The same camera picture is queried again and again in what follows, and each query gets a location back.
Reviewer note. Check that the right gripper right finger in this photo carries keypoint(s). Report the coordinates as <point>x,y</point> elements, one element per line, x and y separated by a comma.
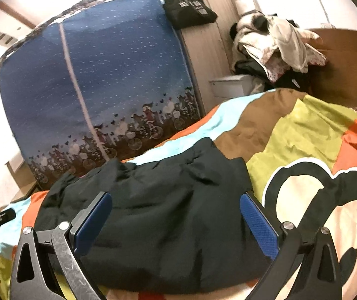
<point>265,228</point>

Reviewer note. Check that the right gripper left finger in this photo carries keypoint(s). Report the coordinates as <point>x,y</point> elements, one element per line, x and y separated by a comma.
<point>88,223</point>

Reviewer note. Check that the black puffer jacket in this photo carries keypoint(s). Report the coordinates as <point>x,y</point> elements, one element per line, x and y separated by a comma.
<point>175,226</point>

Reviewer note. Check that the pile of light clothes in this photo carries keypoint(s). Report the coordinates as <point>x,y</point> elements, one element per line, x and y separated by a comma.
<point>274,45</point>

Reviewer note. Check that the small wooden side table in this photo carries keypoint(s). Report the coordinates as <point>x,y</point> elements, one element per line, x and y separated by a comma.
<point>24,182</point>

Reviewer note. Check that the white bedside drawer cabinet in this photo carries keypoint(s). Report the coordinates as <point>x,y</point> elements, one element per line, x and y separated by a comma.
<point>229,87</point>

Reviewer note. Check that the blue fabric wardrobe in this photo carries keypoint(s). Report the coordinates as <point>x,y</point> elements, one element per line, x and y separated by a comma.
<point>104,79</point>

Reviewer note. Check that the wooden headboard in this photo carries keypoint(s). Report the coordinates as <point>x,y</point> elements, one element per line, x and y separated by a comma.
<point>336,82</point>

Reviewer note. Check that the wooden wardrobe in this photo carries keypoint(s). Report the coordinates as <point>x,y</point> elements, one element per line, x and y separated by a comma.
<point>209,51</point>

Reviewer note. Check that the black tote bag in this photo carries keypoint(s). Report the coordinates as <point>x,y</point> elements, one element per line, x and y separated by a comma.
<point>188,13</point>

